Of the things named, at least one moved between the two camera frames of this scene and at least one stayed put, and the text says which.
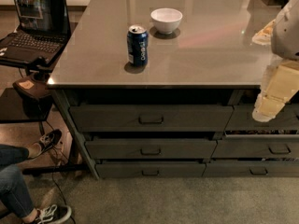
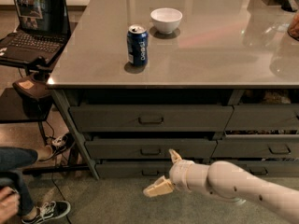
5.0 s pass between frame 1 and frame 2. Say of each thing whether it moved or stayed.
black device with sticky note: stayed
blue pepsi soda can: stayed
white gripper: moved
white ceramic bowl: stayed
